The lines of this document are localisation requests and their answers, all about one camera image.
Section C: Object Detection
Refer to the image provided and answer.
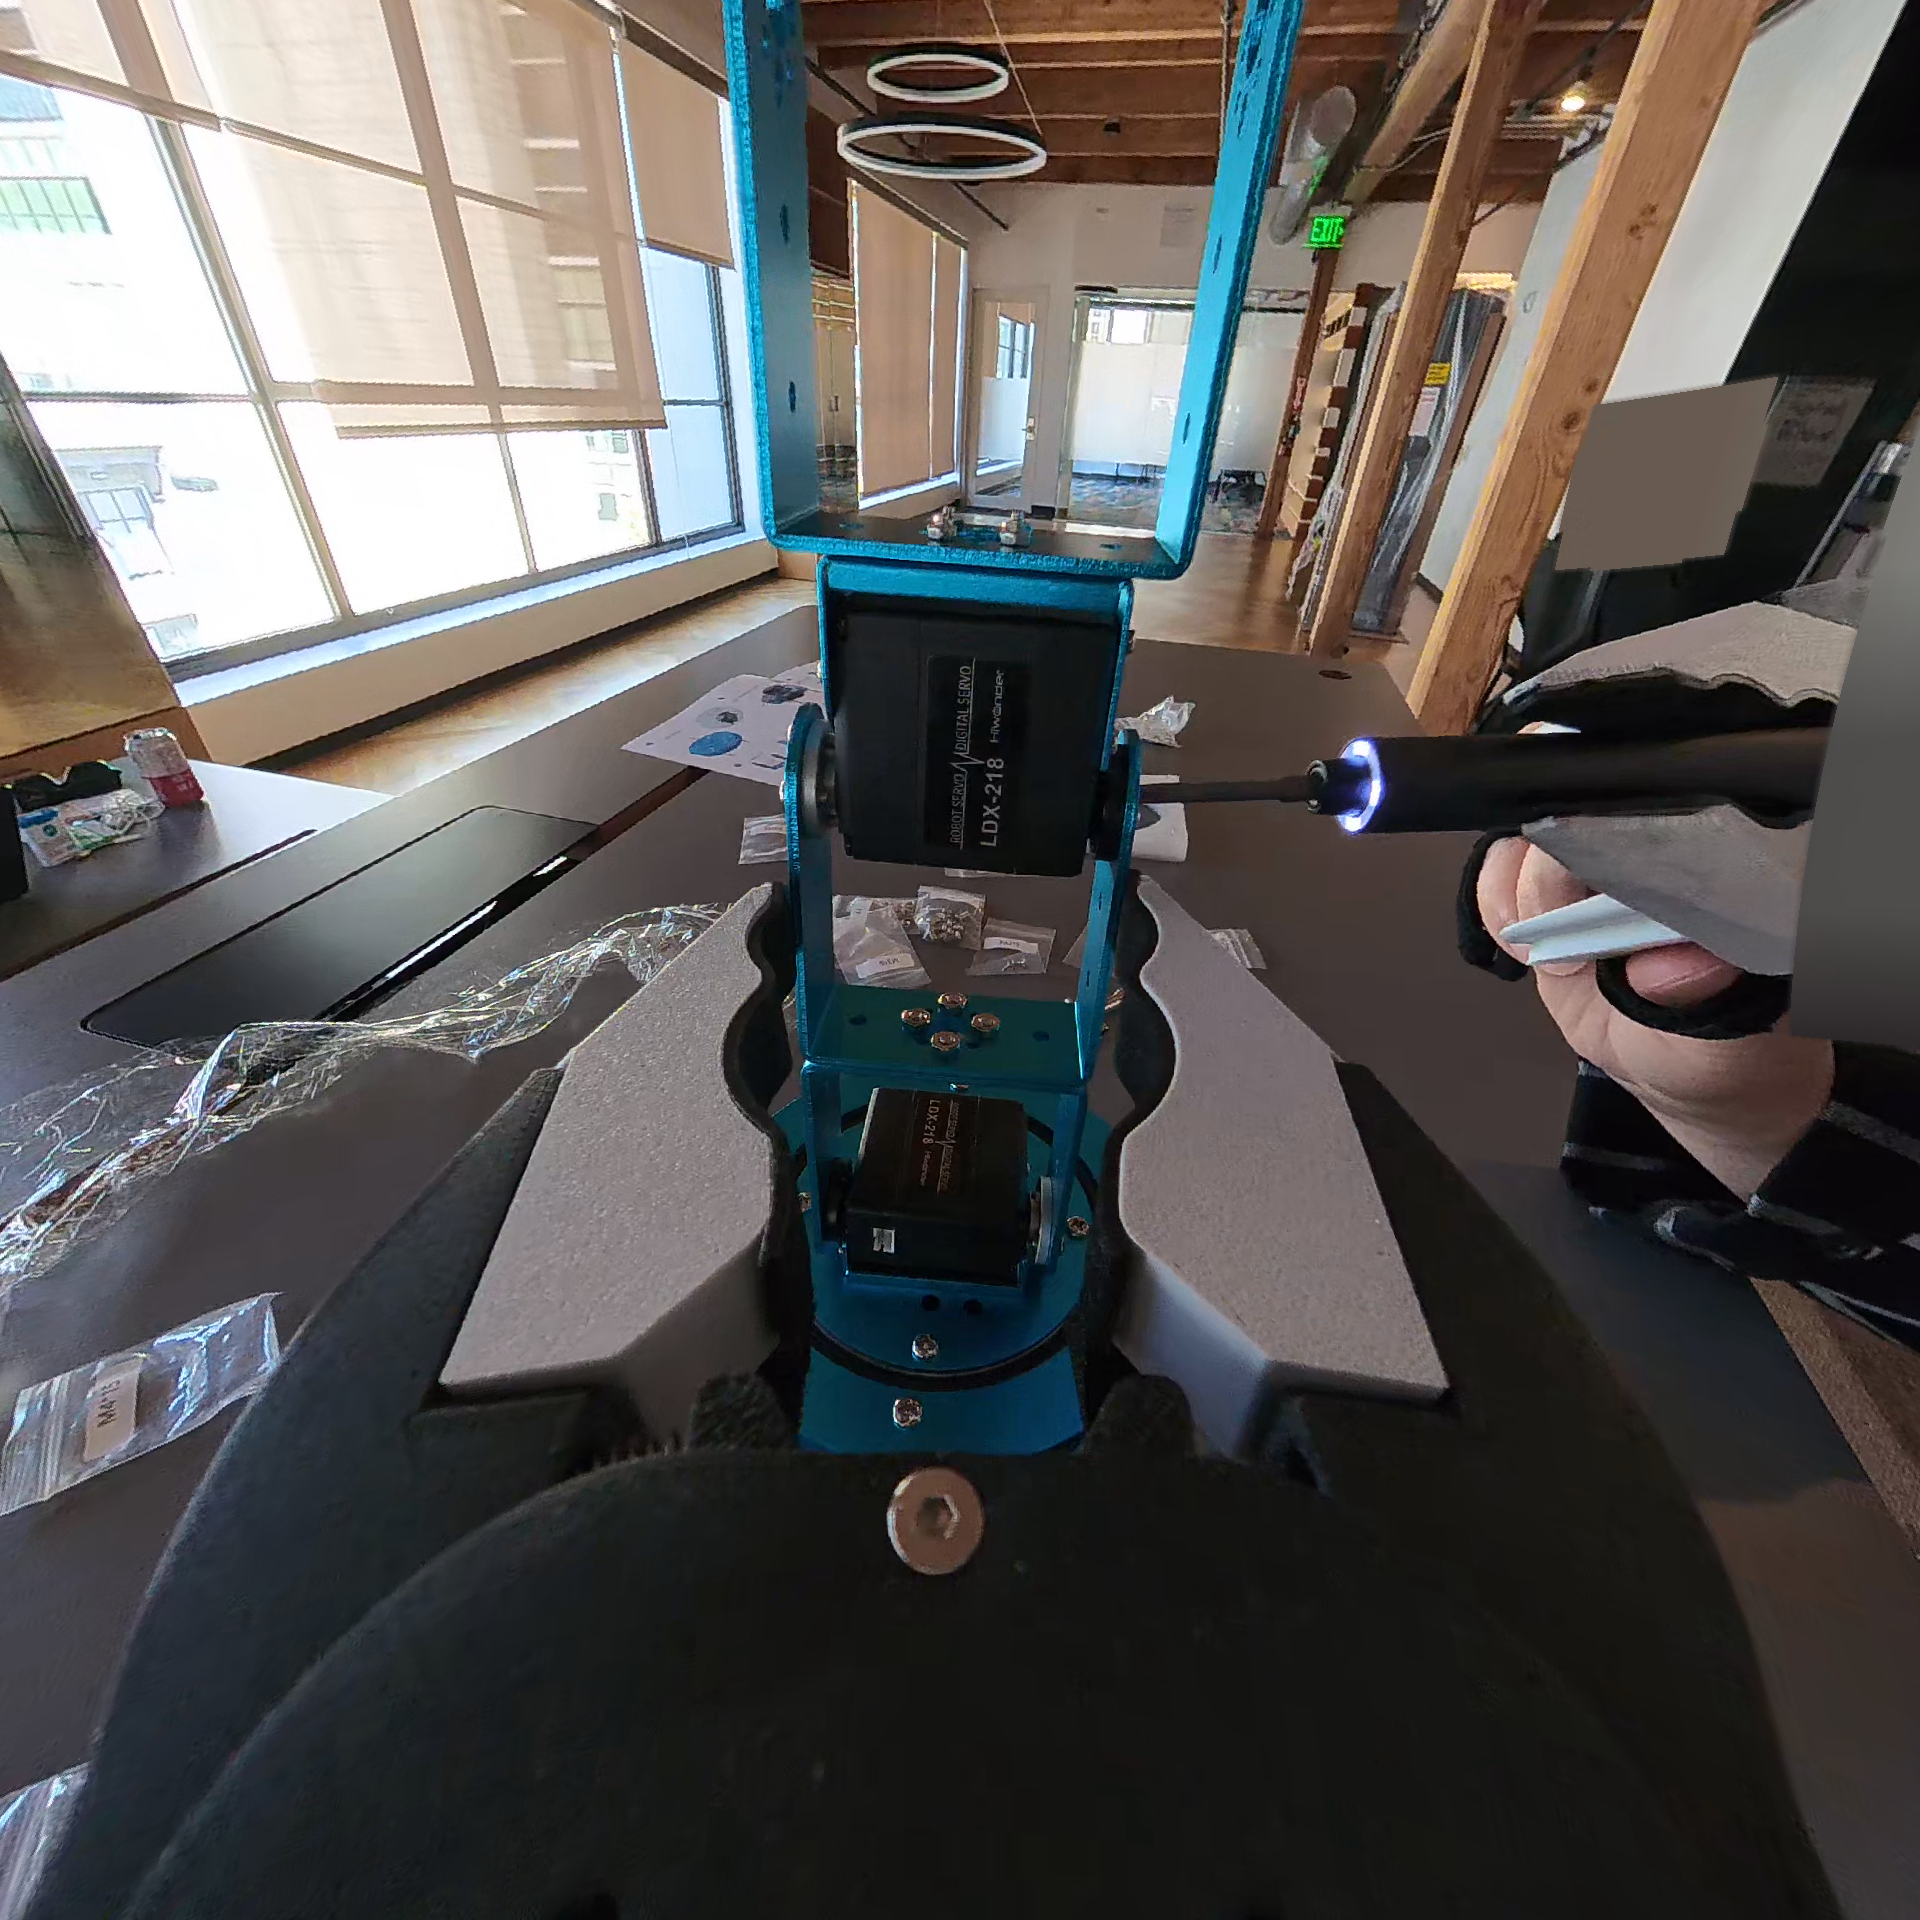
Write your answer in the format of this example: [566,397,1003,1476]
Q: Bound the narrow beige roller blind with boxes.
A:
[616,30,736,269]

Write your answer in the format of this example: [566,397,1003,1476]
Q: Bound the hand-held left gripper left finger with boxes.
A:
[439,881,819,1444]

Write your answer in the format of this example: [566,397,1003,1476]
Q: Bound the stack of leaning panels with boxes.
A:
[1289,285,1509,633]

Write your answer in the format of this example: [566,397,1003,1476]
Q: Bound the crumpled clear plastic wrap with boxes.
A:
[0,901,736,1290]

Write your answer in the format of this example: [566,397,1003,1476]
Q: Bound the wide beige roller blind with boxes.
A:
[165,0,670,436]

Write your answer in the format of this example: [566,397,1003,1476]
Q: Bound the blue toy robot arm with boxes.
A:
[724,0,1305,1453]

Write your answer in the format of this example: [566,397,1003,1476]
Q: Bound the labelled clear plastic bag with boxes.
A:
[0,1293,288,1517]
[0,1761,92,1920]

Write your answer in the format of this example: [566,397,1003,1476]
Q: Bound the wooden post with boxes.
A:
[1409,0,1764,736]
[1311,0,1548,653]

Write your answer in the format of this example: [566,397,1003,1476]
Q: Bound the printed instruction sheet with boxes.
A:
[622,671,828,781]

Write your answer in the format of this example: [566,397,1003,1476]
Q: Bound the silver ceiling duct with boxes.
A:
[1271,82,1359,248]

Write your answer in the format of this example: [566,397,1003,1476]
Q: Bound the cluster of small parts bags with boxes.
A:
[829,884,1268,994]

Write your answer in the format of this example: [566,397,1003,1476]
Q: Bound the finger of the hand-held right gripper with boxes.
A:
[1520,806,1796,980]
[1500,598,1863,740]

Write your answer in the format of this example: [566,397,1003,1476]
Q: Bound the large grid window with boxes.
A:
[0,0,745,663]

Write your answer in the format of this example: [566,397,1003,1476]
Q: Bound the black electric screwdriver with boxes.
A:
[1136,726,1839,839]

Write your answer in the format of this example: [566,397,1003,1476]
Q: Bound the tall beige roller blind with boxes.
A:
[853,181,968,496]

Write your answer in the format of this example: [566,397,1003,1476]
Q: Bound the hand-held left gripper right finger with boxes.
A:
[1110,877,1451,1460]

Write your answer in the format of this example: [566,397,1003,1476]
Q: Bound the white green packets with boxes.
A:
[22,791,159,868]

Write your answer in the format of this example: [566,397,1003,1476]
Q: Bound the black desk cable lid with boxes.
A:
[81,806,601,1050]

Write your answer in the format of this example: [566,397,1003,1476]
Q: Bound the small ring ceiling lamp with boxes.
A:
[864,45,1011,104]

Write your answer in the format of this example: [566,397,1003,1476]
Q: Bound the white glass door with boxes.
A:
[967,287,1044,511]

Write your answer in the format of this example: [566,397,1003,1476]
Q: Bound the large ring ceiling lamp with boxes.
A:
[836,111,1049,183]

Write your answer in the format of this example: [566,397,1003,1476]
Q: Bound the person's right hand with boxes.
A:
[1475,839,1841,1202]

